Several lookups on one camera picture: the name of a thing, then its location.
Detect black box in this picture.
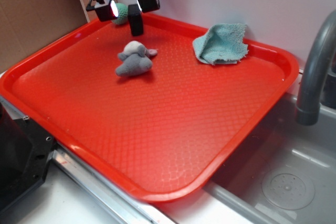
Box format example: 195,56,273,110
128,4,144,36

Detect green knitted ball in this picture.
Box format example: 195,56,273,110
112,3,128,25

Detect grey plush donkey toy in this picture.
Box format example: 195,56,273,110
115,40,158,77

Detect brown cardboard panel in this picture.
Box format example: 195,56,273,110
1,0,87,72

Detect teal knitted cloth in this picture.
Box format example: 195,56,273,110
192,24,248,66

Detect red plastic tray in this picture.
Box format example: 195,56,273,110
1,14,299,202

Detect grey sink faucet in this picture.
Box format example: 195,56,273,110
295,11,335,125

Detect grey plastic sink basin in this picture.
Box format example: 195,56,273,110
205,95,335,223

